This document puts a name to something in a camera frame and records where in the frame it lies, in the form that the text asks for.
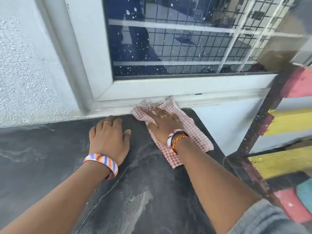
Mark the brown board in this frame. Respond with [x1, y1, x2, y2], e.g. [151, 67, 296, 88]
[257, 0, 312, 65]

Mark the grey sleeve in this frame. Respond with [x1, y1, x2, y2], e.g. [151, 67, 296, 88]
[228, 199, 312, 234]

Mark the person's right forearm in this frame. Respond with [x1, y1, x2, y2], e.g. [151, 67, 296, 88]
[174, 137, 263, 234]

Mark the spotted window glass pane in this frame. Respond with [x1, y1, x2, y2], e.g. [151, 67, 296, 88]
[103, 0, 312, 77]

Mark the black metal rack frame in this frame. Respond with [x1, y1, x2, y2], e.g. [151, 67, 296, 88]
[223, 67, 301, 200]

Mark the pink painted board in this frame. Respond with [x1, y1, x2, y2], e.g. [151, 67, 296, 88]
[273, 188, 312, 224]
[280, 66, 312, 98]

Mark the white window frame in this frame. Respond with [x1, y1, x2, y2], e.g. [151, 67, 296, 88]
[40, 0, 279, 114]

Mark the striped white purple bangle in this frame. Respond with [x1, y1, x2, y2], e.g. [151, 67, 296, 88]
[167, 129, 188, 149]

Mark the person's right hand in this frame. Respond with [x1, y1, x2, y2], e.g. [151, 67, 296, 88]
[144, 107, 188, 144]

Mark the striped orange purple bangle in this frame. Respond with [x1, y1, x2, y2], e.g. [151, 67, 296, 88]
[83, 153, 119, 180]

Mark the white window grille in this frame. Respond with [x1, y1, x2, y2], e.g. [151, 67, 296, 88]
[107, 0, 304, 74]

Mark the person's left hand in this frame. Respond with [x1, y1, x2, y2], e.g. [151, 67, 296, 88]
[89, 116, 131, 166]

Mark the yellow painted board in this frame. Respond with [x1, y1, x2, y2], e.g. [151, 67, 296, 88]
[248, 146, 312, 180]
[259, 109, 312, 137]

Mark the teal painted board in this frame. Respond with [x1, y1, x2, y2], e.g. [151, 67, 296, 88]
[296, 177, 312, 213]

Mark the person's left forearm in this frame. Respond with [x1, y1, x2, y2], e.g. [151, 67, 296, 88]
[0, 160, 115, 234]

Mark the red white checked cloth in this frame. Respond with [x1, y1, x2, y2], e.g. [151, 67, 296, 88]
[132, 98, 214, 169]

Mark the orange thread bracelet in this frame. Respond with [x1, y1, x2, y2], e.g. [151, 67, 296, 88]
[172, 135, 189, 154]

